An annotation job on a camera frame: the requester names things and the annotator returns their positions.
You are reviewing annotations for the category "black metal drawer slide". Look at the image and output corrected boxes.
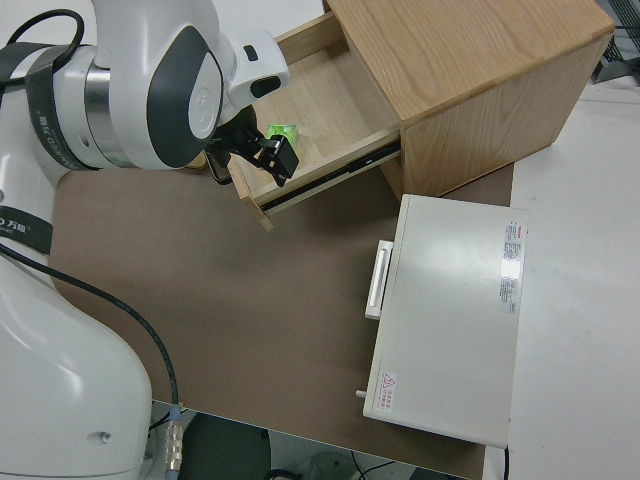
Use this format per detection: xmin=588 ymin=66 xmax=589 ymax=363
xmin=261 ymin=141 xmax=402 ymax=212

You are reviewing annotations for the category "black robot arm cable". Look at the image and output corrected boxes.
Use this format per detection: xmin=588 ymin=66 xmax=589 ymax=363
xmin=0 ymin=10 xmax=185 ymax=475

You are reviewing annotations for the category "wooden drawer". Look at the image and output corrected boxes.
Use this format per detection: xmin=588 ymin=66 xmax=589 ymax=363
xmin=192 ymin=12 xmax=404 ymax=234

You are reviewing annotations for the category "small green object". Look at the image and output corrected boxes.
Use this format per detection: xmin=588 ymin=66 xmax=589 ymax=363
xmin=265 ymin=122 xmax=300 ymax=152

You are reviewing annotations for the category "brown table mat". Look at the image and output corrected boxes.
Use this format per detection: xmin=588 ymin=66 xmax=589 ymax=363
xmin=48 ymin=162 xmax=516 ymax=480

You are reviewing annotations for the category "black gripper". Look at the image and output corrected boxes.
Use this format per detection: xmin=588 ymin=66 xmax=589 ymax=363
xmin=208 ymin=109 xmax=301 ymax=188

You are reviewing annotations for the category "light wooden cabinet box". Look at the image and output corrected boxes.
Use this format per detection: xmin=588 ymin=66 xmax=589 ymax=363
xmin=322 ymin=0 xmax=617 ymax=199

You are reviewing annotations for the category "white oven door handle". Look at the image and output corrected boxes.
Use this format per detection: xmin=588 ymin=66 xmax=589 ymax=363
xmin=363 ymin=239 xmax=395 ymax=320

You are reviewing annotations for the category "white countertop oven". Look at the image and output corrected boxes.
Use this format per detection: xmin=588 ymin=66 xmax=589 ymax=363
xmin=362 ymin=193 xmax=530 ymax=449

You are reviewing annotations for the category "dark background equipment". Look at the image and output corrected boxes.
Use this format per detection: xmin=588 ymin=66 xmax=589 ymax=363
xmin=591 ymin=0 xmax=640 ymax=87

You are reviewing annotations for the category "black metal drawer handle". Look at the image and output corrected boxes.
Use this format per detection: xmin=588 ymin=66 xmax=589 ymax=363
xmin=206 ymin=149 xmax=233 ymax=185

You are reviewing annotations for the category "black floor cable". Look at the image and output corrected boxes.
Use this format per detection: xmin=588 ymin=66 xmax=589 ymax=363
xmin=349 ymin=449 xmax=419 ymax=480

